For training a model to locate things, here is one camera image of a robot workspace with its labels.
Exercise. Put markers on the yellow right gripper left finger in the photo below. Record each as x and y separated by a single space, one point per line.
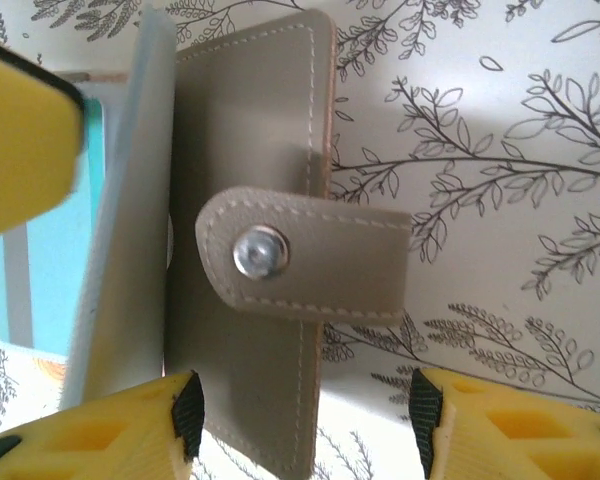
95 440

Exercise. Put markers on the taupe leather card holder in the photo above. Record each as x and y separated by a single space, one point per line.
250 125

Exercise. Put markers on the teal card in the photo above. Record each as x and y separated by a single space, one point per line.
55 275

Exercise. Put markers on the floral print table cover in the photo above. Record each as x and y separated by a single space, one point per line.
505 225

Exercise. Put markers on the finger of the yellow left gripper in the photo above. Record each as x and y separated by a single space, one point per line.
20 140

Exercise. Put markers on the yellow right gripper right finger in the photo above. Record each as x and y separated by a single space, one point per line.
520 440

